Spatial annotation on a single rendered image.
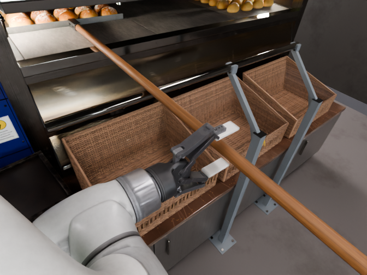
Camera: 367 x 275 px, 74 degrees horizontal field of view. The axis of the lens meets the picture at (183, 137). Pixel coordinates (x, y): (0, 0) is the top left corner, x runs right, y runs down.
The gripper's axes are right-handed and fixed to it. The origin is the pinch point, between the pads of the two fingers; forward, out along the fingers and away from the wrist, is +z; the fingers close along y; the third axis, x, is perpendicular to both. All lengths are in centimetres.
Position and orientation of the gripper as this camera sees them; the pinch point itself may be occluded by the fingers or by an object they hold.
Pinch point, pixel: (224, 147)
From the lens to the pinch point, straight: 58.6
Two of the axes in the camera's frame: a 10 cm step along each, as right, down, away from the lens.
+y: -0.6, 7.5, 6.6
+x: 6.1, 5.5, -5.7
